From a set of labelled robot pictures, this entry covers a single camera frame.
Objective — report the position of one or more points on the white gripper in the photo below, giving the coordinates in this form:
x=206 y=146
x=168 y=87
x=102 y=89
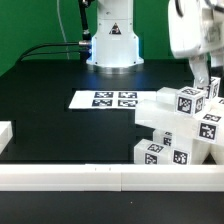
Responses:
x=196 y=27

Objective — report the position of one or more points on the small white tagged cube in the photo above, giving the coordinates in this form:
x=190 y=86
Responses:
x=212 y=90
x=190 y=101

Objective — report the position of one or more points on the white chair back pieces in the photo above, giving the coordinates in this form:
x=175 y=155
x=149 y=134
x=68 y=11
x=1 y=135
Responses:
x=207 y=125

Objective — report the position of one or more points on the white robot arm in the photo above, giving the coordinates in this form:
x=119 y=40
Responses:
x=115 y=46

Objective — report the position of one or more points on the white flat tagged sheet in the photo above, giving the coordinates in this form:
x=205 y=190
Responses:
x=89 y=99

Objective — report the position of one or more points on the white U-shaped fence wall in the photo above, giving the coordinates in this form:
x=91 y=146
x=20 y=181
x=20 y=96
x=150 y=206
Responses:
x=120 y=178

